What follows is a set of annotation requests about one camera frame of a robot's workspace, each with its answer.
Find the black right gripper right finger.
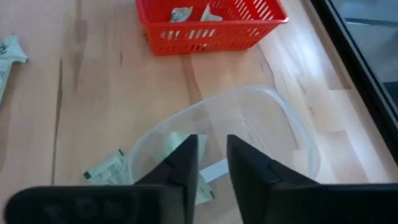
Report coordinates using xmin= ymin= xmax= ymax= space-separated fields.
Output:
xmin=226 ymin=134 xmax=398 ymax=224

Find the black aluminium table frame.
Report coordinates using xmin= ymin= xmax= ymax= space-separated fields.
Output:
xmin=310 ymin=0 xmax=398 ymax=166

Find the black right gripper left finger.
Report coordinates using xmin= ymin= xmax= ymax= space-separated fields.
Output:
xmin=4 ymin=134 xmax=200 ymax=224

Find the clear plastic container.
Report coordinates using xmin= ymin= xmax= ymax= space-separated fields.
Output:
xmin=127 ymin=85 xmax=321 ymax=224

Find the red plastic basket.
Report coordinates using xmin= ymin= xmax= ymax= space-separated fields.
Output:
xmin=135 ymin=0 xmax=289 ymax=57

